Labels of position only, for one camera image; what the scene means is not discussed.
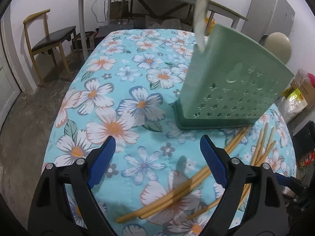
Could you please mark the pink plastic bag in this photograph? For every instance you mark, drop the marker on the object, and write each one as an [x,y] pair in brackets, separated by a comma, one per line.
[312,80]

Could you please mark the yellow plastic bag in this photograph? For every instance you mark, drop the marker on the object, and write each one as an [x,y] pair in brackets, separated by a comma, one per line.
[209,21]

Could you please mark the black bin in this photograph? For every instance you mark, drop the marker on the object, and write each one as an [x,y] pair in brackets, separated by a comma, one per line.
[305,137]

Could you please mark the red snack packet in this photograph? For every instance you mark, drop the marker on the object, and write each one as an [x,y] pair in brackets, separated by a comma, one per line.
[307,159]

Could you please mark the floral blue blanket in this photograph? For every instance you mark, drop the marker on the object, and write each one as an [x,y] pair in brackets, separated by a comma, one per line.
[137,78]

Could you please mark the grey refrigerator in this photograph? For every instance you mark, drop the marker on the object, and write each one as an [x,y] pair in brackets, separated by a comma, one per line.
[270,12]

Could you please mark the white ceramic spoon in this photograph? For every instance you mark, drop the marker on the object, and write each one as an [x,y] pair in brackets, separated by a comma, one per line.
[278,46]

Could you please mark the dark crate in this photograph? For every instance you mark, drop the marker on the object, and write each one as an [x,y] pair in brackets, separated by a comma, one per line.
[83,40]

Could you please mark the metal spoon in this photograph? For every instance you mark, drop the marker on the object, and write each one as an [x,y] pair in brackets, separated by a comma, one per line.
[200,17]

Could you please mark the green plastic utensil holder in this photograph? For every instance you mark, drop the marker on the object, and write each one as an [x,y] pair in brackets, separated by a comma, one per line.
[221,78]

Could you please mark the yellow-green packet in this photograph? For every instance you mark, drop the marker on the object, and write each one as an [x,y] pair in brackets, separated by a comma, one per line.
[295,95]

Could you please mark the white plastic bag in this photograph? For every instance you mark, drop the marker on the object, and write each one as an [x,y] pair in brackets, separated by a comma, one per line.
[162,23]

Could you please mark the pile of bamboo chopsticks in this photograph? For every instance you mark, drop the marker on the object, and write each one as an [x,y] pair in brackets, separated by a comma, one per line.
[169,196]

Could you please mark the open cardboard box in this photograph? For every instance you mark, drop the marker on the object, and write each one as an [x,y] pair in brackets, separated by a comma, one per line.
[304,86]

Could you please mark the white door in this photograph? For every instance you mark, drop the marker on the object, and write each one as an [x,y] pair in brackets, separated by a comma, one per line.
[7,83]

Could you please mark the clear plastic bag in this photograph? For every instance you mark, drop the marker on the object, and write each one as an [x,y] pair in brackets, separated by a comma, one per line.
[289,110]

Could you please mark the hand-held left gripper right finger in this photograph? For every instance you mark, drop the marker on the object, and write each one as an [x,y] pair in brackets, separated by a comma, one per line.
[214,164]

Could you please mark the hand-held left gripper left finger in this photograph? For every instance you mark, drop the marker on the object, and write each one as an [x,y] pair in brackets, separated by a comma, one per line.
[103,162]

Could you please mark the wooden chair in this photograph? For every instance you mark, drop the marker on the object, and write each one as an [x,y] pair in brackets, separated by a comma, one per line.
[54,38]

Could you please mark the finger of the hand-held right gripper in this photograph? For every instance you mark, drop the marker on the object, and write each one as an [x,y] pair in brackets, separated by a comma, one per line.
[285,180]

